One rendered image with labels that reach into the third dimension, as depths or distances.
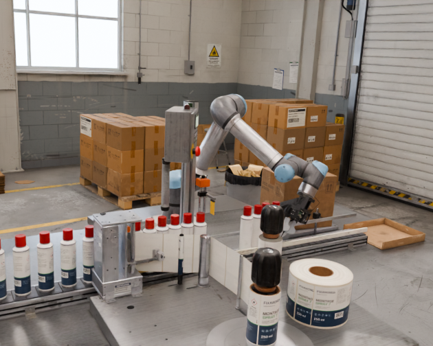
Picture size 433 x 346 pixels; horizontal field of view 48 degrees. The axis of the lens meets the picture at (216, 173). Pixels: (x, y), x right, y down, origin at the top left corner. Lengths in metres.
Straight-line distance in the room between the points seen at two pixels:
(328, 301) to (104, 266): 0.71
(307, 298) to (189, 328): 0.37
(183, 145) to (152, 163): 3.62
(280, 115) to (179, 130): 3.85
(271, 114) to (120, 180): 1.86
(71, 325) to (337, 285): 0.84
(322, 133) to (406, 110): 1.04
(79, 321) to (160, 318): 0.27
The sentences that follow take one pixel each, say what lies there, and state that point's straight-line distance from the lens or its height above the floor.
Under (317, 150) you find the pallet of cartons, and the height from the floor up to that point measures 0.61.
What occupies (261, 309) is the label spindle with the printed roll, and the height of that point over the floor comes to 1.03.
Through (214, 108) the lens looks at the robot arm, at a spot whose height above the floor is 1.46.
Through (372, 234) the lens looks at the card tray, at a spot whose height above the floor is 0.83.
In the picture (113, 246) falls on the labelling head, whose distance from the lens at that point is 1.63.
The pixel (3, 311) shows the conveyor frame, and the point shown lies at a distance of 1.75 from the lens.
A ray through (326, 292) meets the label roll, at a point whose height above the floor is 1.00.
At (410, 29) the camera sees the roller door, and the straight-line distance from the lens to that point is 6.41.
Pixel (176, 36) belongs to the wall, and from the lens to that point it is 8.06.
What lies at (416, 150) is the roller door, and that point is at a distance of 6.32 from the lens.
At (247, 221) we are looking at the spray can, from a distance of 2.00.
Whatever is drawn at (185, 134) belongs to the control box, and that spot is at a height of 1.39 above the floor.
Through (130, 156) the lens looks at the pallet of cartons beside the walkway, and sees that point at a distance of 5.27.
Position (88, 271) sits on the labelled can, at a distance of 1.79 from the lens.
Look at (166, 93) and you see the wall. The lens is 8.01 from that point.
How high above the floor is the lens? 1.68
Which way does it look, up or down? 14 degrees down
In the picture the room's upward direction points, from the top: 3 degrees clockwise
